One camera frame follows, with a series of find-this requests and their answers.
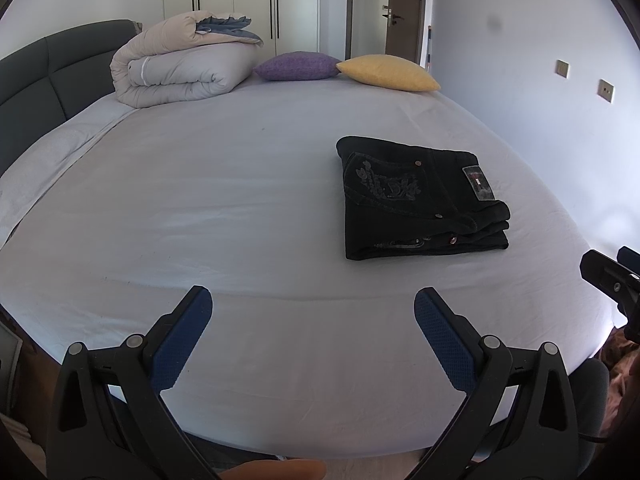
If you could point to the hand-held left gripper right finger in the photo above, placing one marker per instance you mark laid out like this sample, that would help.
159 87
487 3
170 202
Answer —
445 340

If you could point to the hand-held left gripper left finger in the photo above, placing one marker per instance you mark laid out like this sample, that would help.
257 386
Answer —
182 340

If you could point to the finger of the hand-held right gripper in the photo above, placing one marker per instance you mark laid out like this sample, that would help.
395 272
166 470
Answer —
631 255
612 280

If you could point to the black pants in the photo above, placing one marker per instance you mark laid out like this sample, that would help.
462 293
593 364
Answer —
415 210

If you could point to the person's left hand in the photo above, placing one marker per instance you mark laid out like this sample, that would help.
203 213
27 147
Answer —
280 471

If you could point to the bed with white sheet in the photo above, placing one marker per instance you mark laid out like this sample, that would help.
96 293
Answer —
225 220

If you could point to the light grey flat pillow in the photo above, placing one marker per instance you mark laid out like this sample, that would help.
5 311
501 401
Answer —
50 165

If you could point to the folded beige duvet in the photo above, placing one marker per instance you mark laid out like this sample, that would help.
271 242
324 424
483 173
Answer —
175 67

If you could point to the yellow pillow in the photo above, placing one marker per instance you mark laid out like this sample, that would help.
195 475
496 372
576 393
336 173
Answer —
387 71

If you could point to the red and white stick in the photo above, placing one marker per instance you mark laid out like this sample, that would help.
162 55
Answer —
429 47

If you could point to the purple pillow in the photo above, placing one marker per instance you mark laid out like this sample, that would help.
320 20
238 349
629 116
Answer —
297 66

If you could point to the grey padded headboard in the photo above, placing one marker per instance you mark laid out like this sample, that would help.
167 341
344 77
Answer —
35 75

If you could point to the brown door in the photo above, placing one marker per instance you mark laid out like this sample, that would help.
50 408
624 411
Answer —
406 10

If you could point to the white wardrobe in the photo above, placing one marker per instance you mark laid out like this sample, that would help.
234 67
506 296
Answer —
240 5

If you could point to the wall switch plate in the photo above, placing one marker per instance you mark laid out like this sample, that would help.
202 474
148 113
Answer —
562 68
606 91

